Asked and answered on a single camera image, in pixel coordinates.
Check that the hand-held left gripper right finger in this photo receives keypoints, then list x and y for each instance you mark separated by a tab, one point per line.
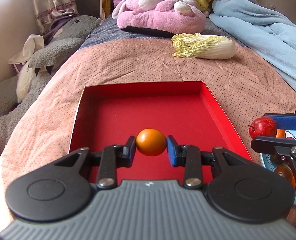
171	152

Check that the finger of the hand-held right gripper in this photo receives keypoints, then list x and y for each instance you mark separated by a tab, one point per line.
270	143
287	122

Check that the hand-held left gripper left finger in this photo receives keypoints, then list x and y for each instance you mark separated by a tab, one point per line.
131	152

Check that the round smooth orange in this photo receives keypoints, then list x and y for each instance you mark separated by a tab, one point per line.
280	133

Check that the dark brown tomato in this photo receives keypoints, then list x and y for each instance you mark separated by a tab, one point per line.
277	159

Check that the small red apple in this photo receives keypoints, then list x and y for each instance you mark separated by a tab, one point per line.
262	127

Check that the blue bear print bowl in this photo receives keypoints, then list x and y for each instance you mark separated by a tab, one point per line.
266	163

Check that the small smooth orange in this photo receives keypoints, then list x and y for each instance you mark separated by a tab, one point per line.
151	142

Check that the large tangerine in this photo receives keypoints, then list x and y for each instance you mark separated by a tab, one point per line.
284	173

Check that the red cardboard box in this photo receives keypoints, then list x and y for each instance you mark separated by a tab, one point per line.
138	105

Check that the light blue blanket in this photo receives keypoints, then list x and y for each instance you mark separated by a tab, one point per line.
257	22

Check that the pink dotted quilt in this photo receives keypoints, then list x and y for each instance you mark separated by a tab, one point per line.
125	60

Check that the napa cabbage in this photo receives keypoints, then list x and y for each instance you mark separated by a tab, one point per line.
212	50

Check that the grey bed sheet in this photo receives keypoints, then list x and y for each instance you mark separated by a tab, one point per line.
100	30

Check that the grey plush toy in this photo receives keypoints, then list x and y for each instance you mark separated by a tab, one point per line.
55	47

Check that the pink rabbit plush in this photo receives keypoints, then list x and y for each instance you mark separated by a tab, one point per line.
150	17

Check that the white cloth bag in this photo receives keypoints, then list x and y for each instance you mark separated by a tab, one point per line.
30	45

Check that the beige patterned curtain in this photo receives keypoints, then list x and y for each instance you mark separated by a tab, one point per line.
53	0

